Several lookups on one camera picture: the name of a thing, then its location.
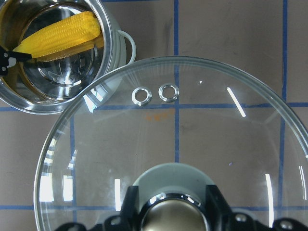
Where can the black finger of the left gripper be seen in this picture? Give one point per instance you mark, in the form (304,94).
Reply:
(9,59)

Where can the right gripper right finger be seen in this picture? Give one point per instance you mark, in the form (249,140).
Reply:
(221,217)

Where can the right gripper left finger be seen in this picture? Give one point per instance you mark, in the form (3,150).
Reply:
(127,220)

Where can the white cooking pot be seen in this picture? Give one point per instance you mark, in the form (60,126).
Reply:
(47,85)

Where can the yellow corn cob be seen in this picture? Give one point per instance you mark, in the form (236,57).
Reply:
(75,34)

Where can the glass pot lid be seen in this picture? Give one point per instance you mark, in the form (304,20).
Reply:
(172,126)

